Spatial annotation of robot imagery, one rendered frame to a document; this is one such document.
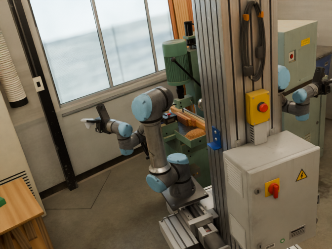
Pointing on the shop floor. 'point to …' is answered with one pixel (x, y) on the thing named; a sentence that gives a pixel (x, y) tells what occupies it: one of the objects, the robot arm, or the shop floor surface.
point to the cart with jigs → (21, 219)
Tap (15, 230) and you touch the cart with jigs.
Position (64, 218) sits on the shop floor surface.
